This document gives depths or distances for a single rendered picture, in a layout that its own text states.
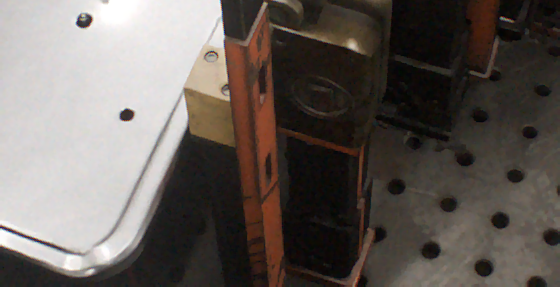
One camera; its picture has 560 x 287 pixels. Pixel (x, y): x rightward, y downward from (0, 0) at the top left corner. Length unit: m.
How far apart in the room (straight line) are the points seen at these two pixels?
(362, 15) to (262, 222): 0.14
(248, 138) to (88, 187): 0.12
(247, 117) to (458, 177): 0.46
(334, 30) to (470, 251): 0.37
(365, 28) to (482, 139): 0.39
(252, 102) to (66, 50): 0.20
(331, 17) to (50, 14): 0.20
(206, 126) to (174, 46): 0.09
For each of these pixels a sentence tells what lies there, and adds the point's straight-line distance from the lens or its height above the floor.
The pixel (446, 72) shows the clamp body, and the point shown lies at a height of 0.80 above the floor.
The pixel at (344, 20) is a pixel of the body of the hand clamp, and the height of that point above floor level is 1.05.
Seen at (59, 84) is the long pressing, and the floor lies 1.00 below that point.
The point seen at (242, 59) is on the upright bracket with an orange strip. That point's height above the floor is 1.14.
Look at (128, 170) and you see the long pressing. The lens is 0.74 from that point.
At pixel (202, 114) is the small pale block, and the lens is 0.70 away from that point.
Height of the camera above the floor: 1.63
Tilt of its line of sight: 58 degrees down
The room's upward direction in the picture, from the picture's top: 4 degrees counter-clockwise
